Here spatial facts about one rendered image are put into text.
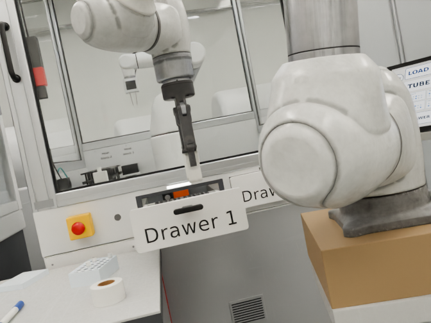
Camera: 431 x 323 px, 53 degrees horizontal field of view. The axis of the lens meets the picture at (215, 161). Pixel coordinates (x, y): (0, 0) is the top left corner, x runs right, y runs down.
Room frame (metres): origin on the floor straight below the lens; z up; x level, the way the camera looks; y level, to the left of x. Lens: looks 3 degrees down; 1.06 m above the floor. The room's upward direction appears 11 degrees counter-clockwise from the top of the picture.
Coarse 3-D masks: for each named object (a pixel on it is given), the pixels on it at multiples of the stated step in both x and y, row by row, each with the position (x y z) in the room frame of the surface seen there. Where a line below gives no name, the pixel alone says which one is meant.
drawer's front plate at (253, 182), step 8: (240, 176) 1.43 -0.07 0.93; (248, 176) 1.43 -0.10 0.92; (256, 176) 1.43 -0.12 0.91; (232, 184) 1.42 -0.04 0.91; (240, 184) 1.43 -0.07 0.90; (248, 184) 1.43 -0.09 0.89; (256, 184) 1.43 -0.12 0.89; (264, 184) 1.44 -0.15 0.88; (248, 192) 1.43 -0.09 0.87; (272, 192) 1.44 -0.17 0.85; (256, 200) 1.43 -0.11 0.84; (264, 200) 1.44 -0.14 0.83; (272, 200) 1.44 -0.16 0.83; (280, 200) 1.44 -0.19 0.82
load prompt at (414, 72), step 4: (424, 64) 1.46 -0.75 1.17; (428, 64) 1.45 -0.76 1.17; (408, 68) 1.50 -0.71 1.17; (412, 68) 1.48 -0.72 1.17; (416, 68) 1.47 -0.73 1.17; (420, 68) 1.46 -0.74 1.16; (424, 68) 1.45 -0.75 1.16; (428, 68) 1.44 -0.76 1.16; (408, 72) 1.48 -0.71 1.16; (412, 72) 1.47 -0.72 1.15; (416, 72) 1.46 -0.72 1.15; (420, 72) 1.45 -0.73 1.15; (424, 72) 1.44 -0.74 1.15; (428, 72) 1.43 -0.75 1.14; (408, 76) 1.48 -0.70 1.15; (412, 76) 1.46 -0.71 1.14; (416, 76) 1.45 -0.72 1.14
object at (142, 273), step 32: (128, 256) 1.31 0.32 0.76; (160, 256) 1.28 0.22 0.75; (32, 288) 1.16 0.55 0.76; (64, 288) 1.10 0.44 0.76; (128, 288) 0.99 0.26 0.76; (160, 288) 0.96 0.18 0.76; (0, 320) 0.94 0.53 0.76; (32, 320) 0.90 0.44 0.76; (64, 320) 0.86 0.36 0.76; (96, 320) 0.82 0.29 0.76; (128, 320) 0.80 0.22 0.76; (160, 320) 0.81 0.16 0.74
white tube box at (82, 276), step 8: (112, 256) 1.19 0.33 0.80; (96, 264) 1.15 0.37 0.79; (104, 264) 1.11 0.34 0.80; (112, 264) 1.16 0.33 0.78; (72, 272) 1.10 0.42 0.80; (80, 272) 1.08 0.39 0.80; (88, 272) 1.08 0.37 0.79; (96, 272) 1.07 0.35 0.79; (104, 272) 1.10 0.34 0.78; (112, 272) 1.15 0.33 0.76; (72, 280) 1.08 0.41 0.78; (80, 280) 1.08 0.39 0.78; (88, 280) 1.08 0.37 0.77; (96, 280) 1.07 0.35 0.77
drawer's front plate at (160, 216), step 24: (216, 192) 1.10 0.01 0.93; (240, 192) 1.10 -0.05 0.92; (144, 216) 1.07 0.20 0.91; (168, 216) 1.08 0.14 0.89; (192, 216) 1.09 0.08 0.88; (216, 216) 1.09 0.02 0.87; (240, 216) 1.10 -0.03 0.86; (144, 240) 1.07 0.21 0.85; (168, 240) 1.08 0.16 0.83; (192, 240) 1.08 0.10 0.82
